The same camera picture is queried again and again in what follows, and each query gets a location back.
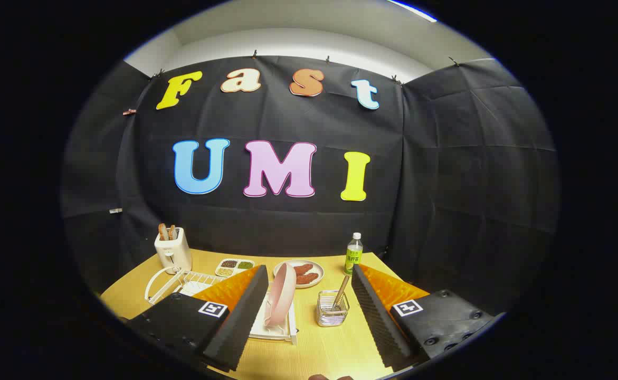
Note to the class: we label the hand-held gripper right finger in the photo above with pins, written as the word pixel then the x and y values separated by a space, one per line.
pixel 380 322

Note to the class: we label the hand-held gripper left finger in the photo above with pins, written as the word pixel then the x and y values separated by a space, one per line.
pixel 237 322

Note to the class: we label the pink plate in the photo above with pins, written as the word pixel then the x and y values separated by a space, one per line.
pixel 282 293

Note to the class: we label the beige round plate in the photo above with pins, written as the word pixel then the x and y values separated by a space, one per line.
pixel 316 266

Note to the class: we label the white divided condiment tray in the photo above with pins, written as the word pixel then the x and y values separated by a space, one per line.
pixel 235 267

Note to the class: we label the green label drink bottle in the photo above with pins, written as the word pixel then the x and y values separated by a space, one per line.
pixel 353 258

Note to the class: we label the brown sausage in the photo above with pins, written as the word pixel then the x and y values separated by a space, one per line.
pixel 303 269
pixel 308 278

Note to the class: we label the white toaster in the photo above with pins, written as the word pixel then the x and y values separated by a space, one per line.
pixel 173 256

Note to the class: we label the toasted bread slice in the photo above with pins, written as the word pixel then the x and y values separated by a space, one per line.
pixel 173 232
pixel 163 232

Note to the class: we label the black backdrop cloth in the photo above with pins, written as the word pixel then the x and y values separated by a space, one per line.
pixel 446 184

